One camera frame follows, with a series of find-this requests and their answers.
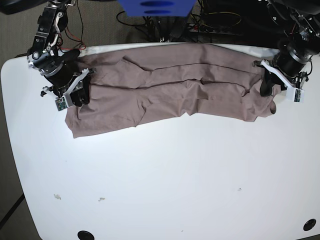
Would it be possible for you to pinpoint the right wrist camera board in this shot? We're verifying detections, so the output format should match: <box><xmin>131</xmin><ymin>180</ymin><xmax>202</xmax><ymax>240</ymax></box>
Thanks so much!
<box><xmin>55</xmin><ymin>95</ymin><xmax>74</xmax><ymax>111</ymax></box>

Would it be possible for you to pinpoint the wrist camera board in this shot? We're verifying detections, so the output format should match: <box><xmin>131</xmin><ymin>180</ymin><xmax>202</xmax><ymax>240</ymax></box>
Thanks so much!
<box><xmin>55</xmin><ymin>95</ymin><xmax>74</xmax><ymax>111</ymax></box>
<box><xmin>285</xmin><ymin>87</ymin><xmax>305</xmax><ymax>103</ymax></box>

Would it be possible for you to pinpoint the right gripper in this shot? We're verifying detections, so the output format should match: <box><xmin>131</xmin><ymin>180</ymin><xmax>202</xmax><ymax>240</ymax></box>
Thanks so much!
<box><xmin>39</xmin><ymin>62</ymin><xmax>96</xmax><ymax>107</ymax></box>

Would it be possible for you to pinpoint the black table grommet right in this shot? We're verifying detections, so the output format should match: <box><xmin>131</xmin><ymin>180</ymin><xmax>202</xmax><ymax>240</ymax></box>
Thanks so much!
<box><xmin>303</xmin><ymin>218</ymin><xmax>317</xmax><ymax>232</ymax></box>

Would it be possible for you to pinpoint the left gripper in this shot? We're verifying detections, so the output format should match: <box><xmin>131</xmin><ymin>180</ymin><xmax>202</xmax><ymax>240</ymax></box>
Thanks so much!
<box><xmin>252</xmin><ymin>51</ymin><xmax>310</xmax><ymax>97</ymax></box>

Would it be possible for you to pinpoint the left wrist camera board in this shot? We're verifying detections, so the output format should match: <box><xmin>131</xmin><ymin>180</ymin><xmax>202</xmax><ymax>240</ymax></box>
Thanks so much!
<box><xmin>285</xmin><ymin>87</ymin><xmax>305</xmax><ymax>103</ymax></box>

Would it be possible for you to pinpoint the black table grommet left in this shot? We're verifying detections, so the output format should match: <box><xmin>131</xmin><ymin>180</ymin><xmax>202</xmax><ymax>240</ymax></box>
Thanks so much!
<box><xmin>77</xmin><ymin>230</ymin><xmax>95</xmax><ymax>240</ymax></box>

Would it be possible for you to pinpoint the mauve T-shirt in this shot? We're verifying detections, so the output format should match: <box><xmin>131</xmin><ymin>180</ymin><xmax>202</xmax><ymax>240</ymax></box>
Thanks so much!
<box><xmin>65</xmin><ymin>43</ymin><xmax>281</xmax><ymax>138</ymax></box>

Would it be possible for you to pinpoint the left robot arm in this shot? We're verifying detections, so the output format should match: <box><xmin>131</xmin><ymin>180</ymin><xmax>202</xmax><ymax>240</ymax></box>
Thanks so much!
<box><xmin>252</xmin><ymin>0</ymin><xmax>320</xmax><ymax>102</ymax></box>

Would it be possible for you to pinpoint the black power strip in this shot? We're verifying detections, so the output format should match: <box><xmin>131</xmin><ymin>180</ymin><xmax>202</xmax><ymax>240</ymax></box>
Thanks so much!
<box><xmin>187</xmin><ymin>23</ymin><xmax>243</xmax><ymax>36</ymax></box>

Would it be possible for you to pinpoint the black table grommet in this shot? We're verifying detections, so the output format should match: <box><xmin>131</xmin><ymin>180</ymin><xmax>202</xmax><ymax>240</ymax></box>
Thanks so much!
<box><xmin>77</xmin><ymin>230</ymin><xmax>95</xmax><ymax>240</ymax></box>
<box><xmin>303</xmin><ymin>218</ymin><xmax>317</xmax><ymax>232</ymax></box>

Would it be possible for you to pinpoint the blue plastic mount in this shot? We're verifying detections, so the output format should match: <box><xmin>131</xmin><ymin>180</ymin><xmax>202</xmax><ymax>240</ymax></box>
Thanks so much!
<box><xmin>118</xmin><ymin>0</ymin><xmax>196</xmax><ymax>17</ymax></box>

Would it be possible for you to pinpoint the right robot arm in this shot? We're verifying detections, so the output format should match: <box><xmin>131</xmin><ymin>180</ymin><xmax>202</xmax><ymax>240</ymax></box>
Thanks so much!
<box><xmin>26</xmin><ymin>0</ymin><xmax>95</xmax><ymax>111</ymax></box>

